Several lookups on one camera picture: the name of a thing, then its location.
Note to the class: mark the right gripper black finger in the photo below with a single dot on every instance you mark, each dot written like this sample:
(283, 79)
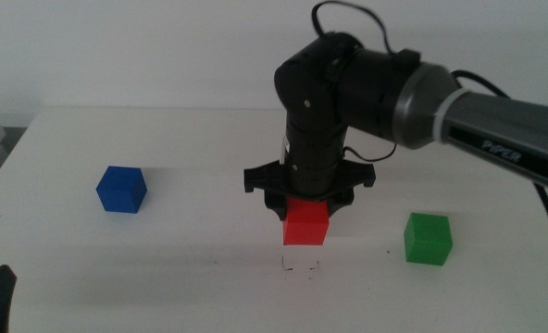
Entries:
(276, 205)
(339, 203)

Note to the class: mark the red cube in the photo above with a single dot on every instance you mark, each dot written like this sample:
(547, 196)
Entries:
(305, 224)

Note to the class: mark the green cube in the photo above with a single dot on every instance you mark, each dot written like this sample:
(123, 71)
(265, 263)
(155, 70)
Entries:
(427, 240)

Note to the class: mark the blue cube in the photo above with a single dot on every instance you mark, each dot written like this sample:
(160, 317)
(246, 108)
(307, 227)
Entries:
(121, 192)

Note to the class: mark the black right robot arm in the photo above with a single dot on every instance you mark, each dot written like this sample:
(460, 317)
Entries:
(371, 92)

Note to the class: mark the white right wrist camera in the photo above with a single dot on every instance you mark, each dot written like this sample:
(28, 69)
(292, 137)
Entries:
(283, 150)

